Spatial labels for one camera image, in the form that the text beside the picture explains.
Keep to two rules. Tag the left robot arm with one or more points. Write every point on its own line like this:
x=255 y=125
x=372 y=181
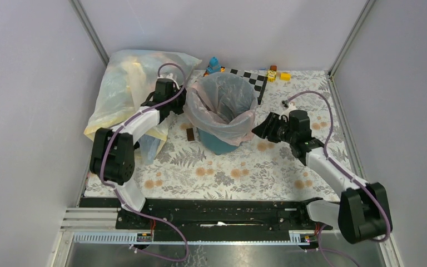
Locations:
x=113 y=151

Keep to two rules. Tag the small brown wooden block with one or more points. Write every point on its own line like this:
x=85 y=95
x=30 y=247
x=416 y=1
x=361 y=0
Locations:
x=190 y=134

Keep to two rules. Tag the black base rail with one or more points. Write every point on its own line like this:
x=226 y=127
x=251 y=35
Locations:
x=187 y=216

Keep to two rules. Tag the pink plastic trash bag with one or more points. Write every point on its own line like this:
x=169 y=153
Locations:
x=224 y=105

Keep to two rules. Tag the blue object behind bin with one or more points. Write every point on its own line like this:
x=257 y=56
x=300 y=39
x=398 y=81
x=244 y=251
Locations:
x=213 y=66

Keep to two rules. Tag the large clear bag of bags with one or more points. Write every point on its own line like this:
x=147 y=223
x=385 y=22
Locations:
x=129 y=78

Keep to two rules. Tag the black white checkered board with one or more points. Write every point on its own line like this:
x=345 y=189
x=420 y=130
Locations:
x=257 y=81

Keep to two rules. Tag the floral patterned tablecloth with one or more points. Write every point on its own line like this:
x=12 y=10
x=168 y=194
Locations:
x=258 y=169

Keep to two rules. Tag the teal plastic trash bin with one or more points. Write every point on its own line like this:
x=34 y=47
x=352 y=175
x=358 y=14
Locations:
x=214 y=144

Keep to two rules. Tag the aluminium frame post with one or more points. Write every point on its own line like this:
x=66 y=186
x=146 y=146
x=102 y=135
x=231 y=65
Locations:
x=90 y=30
x=351 y=36

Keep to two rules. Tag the yellow cube block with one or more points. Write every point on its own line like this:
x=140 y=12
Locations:
x=285 y=76

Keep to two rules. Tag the left aluminium frame post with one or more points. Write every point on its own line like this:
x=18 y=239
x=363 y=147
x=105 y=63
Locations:
x=90 y=30

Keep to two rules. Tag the slotted cable duct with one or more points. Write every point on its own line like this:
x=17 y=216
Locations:
x=213 y=237

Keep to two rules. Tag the right aluminium frame post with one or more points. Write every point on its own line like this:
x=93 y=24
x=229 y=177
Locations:
x=351 y=36

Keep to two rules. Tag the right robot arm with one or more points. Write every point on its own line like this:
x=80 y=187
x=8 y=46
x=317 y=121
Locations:
x=363 y=211

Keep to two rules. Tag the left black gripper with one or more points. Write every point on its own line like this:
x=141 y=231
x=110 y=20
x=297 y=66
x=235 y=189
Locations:
x=180 y=110

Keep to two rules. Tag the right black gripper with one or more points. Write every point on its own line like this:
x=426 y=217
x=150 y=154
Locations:
x=264 y=130

